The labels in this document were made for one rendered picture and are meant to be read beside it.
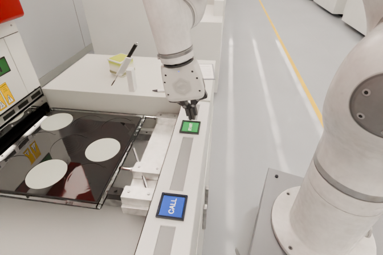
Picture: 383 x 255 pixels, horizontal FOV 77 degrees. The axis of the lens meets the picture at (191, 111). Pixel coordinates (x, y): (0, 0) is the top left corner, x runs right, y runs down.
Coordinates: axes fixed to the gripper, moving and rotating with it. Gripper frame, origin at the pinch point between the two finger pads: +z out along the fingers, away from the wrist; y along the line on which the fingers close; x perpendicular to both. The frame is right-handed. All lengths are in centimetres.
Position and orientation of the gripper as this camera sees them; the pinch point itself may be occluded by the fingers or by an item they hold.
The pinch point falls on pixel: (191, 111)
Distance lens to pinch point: 66.6
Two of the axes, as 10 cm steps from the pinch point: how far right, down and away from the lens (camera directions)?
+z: 2.1, 8.2, 5.3
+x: 1.4, -5.7, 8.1
